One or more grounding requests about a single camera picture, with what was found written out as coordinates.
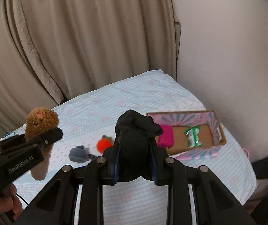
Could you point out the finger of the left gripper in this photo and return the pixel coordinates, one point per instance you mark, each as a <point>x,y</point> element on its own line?
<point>48,138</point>

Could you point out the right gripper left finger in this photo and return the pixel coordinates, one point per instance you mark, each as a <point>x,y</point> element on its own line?
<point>56,202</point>

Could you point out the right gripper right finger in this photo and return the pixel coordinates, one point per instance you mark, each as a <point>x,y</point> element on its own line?
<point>195,194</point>

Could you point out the brown plush toy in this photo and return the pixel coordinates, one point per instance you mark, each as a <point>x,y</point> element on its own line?
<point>41,120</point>

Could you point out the grey sock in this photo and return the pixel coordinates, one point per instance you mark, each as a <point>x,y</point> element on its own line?
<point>79,154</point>

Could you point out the orange plush fruit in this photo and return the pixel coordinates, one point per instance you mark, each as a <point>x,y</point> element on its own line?
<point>104,143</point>

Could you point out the black sock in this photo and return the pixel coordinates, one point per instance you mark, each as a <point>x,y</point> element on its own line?
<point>135,135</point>

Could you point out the black white patterned cloth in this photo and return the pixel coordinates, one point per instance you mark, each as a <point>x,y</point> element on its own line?
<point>92,157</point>

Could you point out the magenta soft pouch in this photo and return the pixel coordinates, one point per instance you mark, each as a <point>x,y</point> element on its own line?
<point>166,139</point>

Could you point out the person's left hand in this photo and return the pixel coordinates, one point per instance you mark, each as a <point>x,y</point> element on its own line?
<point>11,203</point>

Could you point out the pink patterned cardboard box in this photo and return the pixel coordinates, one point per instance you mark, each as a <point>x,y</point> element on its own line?
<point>211,134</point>

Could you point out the green snack packet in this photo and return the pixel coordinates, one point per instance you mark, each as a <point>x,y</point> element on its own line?
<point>192,136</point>

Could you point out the beige curtain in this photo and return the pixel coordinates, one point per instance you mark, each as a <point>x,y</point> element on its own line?
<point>54,50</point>

